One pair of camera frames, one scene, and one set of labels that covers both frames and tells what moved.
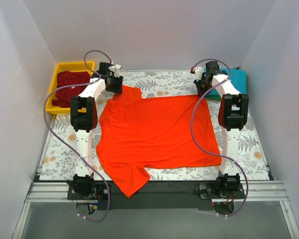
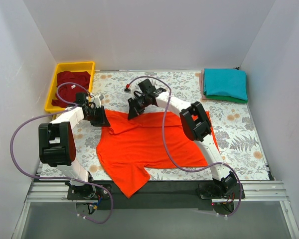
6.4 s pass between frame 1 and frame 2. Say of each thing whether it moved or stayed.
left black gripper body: moved
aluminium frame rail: stayed
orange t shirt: moved
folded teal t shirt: stayed
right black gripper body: moved
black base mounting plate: stayed
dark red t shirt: stayed
